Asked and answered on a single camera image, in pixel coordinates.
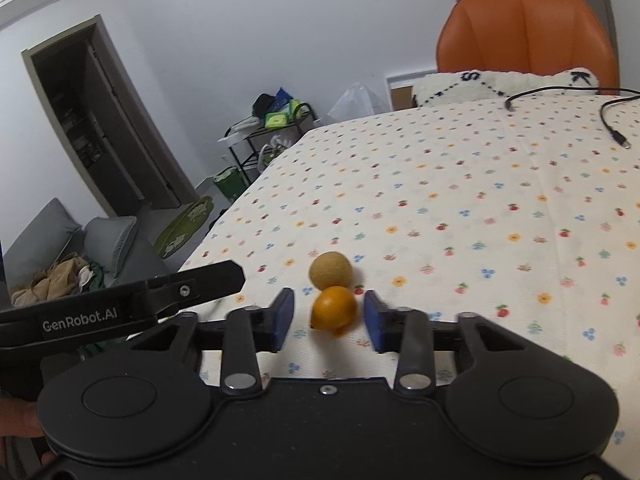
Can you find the small orange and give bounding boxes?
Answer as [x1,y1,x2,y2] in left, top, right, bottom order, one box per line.
[309,286,358,337]

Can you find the person's left hand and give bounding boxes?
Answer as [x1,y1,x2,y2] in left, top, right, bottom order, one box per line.
[1,396,53,479]

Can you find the green round stool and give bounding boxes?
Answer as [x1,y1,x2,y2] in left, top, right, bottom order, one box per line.
[153,195,214,259]

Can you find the grey sofa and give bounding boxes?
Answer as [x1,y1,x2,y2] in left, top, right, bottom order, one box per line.
[1,198,169,309]

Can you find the clothes pile on sofa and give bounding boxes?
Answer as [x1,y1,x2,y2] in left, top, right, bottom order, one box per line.
[10,252,105,308]

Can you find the grey pillow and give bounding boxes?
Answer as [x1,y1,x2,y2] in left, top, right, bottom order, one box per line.
[84,216,138,278]

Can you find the green box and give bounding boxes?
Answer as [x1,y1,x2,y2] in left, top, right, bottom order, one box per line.
[213,166,247,203]

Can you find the brown round fruit far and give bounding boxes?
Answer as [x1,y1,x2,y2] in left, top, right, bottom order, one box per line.
[308,252,352,290]

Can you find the black metal rack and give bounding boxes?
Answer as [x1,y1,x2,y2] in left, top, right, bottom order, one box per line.
[218,99,318,184]

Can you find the white plastic bag left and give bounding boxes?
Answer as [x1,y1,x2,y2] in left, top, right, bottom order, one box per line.
[258,131,297,167]

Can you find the floral tablecloth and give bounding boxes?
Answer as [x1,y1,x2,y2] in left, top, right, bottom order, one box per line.
[186,92,639,478]

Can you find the green yellow items on rack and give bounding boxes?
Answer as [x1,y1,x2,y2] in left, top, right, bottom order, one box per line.
[252,88,303,129]

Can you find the clear plastic bag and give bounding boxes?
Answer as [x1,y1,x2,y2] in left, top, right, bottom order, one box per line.
[326,82,390,122]

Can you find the cardboard framed board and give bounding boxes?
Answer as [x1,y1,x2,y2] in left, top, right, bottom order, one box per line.
[385,68,437,110]

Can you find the white fluffy cushion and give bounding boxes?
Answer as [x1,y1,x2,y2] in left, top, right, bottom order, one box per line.
[411,67,599,107]

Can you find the orange leather chair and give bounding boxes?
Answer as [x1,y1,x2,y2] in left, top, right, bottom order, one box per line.
[436,0,620,88]

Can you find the dark door frame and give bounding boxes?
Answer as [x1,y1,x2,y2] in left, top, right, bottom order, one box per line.
[23,15,198,217]

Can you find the black cable on cushion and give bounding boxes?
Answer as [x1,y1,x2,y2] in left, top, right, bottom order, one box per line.
[504,84,640,111]

